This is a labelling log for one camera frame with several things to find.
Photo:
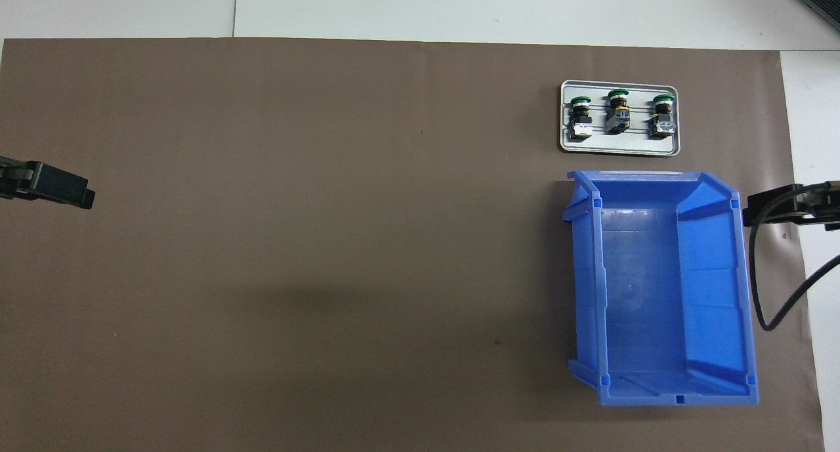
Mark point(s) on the green push button switch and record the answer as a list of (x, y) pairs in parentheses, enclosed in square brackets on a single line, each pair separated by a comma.
[(581, 121), (661, 121), (617, 117)]

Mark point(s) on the blue plastic storage bin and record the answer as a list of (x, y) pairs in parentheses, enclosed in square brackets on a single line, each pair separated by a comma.
[(650, 294)]

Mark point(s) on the grey metal tray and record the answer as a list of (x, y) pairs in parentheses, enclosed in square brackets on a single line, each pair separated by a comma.
[(630, 145)]

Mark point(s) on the brown paper table mat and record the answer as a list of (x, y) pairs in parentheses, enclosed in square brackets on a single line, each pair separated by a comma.
[(328, 209)]

